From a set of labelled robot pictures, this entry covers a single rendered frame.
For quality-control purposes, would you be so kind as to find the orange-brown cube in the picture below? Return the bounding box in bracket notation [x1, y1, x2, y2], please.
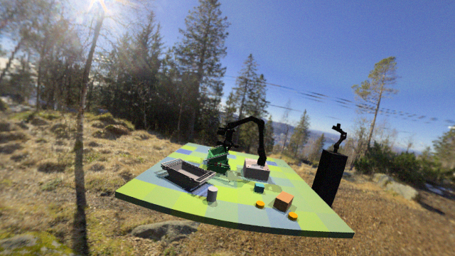
[273, 191, 294, 212]

